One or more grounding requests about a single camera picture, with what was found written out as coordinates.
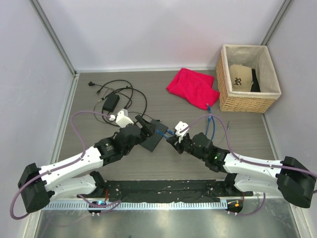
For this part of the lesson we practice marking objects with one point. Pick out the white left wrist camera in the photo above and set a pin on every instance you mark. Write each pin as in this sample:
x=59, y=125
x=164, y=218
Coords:
x=121, y=119

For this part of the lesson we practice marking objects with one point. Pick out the black network switch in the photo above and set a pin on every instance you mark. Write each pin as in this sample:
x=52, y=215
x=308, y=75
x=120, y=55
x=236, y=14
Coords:
x=151, y=143

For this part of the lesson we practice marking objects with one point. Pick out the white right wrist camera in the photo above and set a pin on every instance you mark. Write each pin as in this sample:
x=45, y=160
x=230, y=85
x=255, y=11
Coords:
x=181, y=130

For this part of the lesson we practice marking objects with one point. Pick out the beige baseball cap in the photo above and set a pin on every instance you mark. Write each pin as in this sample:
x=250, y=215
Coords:
x=241, y=78

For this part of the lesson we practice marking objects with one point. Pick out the wicker basket with liner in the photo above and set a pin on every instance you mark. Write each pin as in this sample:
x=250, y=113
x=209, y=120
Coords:
x=257, y=58

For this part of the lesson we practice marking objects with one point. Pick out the white slotted cable duct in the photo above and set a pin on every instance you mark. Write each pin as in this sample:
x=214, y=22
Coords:
x=82, y=205

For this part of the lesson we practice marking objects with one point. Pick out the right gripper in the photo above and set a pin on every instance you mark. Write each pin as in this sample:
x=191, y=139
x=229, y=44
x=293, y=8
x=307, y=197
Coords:
x=174, y=140

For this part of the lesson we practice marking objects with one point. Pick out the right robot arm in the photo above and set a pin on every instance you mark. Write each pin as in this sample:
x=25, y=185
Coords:
x=287, y=178

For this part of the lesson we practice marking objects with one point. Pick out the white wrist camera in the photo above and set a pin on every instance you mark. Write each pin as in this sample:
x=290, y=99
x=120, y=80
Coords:
x=181, y=130
x=121, y=119

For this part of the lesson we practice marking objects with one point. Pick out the red cloth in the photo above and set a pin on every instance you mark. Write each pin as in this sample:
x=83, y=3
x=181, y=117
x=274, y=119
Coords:
x=194, y=87

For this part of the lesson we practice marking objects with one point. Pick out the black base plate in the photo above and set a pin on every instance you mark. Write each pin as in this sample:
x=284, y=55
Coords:
x=165, y=191

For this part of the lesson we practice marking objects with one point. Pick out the black power adapter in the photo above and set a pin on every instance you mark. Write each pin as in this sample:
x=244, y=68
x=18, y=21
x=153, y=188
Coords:
x=111, y=102

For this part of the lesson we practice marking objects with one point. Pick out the black item in basket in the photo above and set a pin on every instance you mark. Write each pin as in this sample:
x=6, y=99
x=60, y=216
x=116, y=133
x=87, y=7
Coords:
x=255, y=86

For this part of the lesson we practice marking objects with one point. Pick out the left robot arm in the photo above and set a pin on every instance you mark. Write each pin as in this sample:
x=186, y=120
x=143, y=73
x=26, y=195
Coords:
x=77, y=175

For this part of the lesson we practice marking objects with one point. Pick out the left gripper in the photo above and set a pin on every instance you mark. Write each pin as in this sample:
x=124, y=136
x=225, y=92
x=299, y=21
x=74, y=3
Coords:
x=148, y=128

